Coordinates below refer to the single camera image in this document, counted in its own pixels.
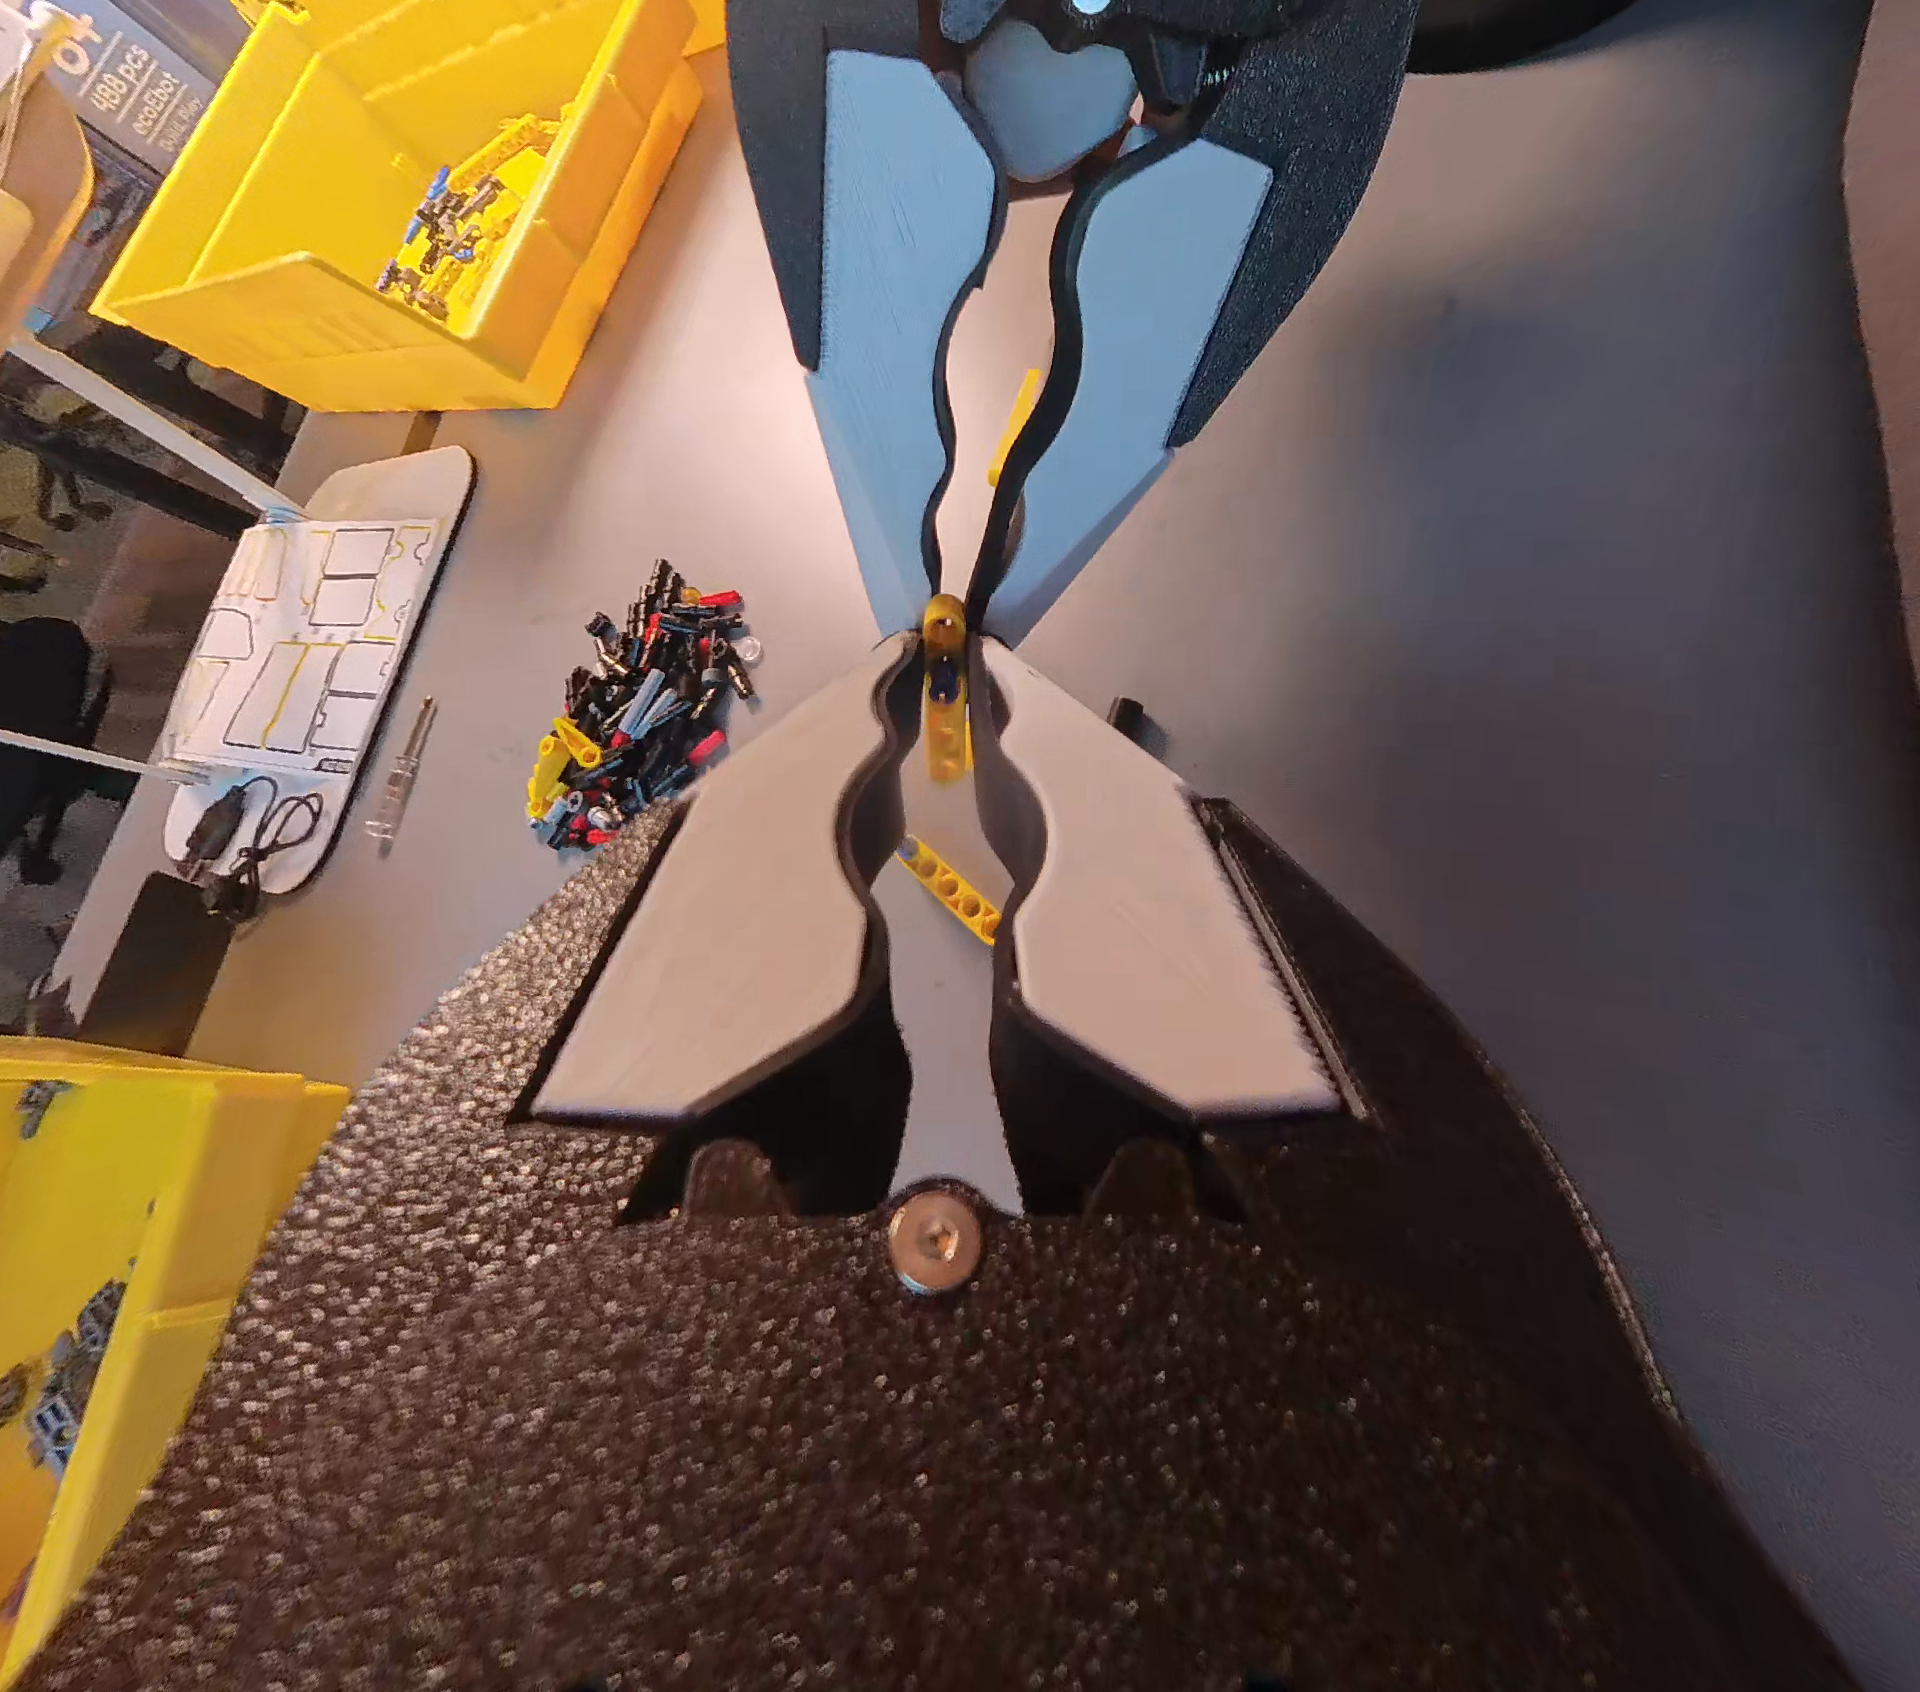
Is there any pile of small building pins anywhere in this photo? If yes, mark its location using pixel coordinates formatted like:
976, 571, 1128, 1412
525, 554, 771, 852

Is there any black coiled cable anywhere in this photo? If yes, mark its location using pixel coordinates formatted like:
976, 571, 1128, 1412
176, 775, 332, 923

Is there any long yellow holed beam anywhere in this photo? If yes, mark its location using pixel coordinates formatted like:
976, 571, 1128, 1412
918, 590, 980, 783

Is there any person's beige sweatshirt torso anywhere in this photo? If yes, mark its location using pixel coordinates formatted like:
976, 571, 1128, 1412
1836, 0, 1920, 705

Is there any black flat pad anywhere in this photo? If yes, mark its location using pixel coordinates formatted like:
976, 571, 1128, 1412
72, 870, 234, 1056

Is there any grey desk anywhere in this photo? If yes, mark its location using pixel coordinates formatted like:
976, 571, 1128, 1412
45, 0, 1920, 1692

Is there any heap of small black pieces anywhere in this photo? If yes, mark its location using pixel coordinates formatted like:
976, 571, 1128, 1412
0, 1273, 130, 1476

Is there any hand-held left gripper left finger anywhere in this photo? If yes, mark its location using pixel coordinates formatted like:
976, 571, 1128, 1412
529, 635, 920, 1132

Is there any heap of yellow pieces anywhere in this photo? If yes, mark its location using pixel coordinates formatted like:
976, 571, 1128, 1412
375, 115, 564, 306

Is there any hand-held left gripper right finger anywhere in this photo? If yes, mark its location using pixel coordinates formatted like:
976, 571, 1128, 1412
966, 635, 1345, 1125

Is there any white booklet stand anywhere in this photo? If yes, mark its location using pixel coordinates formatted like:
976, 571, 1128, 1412
0, 0, 481, 901

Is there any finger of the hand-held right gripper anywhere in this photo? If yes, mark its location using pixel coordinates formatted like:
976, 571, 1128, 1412
966, 136, 1280, 644
802, 49, 1008, 644

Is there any short yellow holed beam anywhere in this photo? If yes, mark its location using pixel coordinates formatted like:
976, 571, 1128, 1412
894, 834, 1004, 944

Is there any black office chair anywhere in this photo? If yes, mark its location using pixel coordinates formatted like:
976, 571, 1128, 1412
0, 614, 114, 884

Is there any sticker sheet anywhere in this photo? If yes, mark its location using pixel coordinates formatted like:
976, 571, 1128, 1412
155, 517, 445, 772

